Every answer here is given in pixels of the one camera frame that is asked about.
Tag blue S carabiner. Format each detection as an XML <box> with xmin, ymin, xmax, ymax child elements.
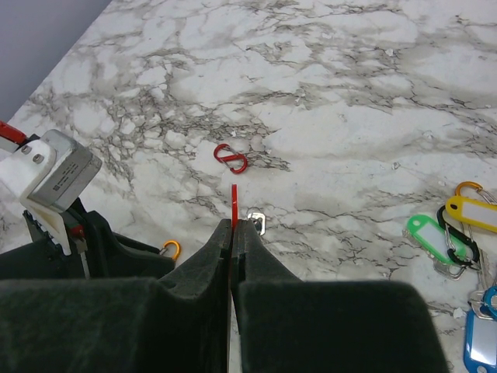
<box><xmin>481</xmin><ymin>286</ymin><xmax>497</xmax><ymax>319</ymax></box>

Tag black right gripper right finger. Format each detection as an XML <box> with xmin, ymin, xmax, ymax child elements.
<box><xmin>231</xmin><ymin>221</ymin><xmax>448</xmax><ymax>372</ymax></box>

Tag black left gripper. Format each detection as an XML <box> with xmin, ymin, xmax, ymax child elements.
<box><xmin>1</xmin><ymin>198</ymin><xmax>176</xmax><ymax>280</ymax></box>

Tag blue key tag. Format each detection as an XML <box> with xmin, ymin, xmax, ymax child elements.
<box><xmin>463</xmin><ymin>310</ymin><xmax>496</xmax><ymax>373</ymax></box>

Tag red S carabiner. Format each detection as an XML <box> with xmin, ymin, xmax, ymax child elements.
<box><xmin>213</xmin><ymin>143</ymin><xmax>248</xmax><ymax>174</ymax></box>

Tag green key tag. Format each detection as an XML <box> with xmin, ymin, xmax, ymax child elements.
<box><xmin>405</xmin><ymin>214</ymin><xmax>456</xmax><ymax>265</ymax></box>

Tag orange s carabiner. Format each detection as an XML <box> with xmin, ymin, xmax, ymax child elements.
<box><xmin>159</xmin><ymin>240</ymin><xmax>182</xmax><ymax>261</ymax></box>
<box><xmin>454</xmin><ymin>180</ymin><xmax>497</xmax><ymax>205</ymax></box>

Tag solid red key tag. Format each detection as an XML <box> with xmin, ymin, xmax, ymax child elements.
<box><xmin>231</xmin><ymin>184</ymin><xmax>238</xmax><ymax>230</ymax></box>

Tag black S carabiner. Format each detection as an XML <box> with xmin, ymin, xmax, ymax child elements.
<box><xmin>436</xmin><ymin>205</ymin><xmax>480</xmax><ymax>270</ymax></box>

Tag yellow key tag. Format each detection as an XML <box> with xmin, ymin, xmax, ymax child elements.
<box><xmin>445</xmin><ymin>196</ymin><xmax>497</xmax><ymax>232</ymax></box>

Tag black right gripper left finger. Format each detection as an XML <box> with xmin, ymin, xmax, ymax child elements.
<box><xmin>1</xmin><ymin>219</ymin><xmax>232</xmax><ymax>372</ymax></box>

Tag silver key on blue tag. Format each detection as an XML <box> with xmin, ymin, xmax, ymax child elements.
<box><xmin>468</xmin><ymin>291</ymin><xmax>495</xmax><ymax>320</ymax></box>

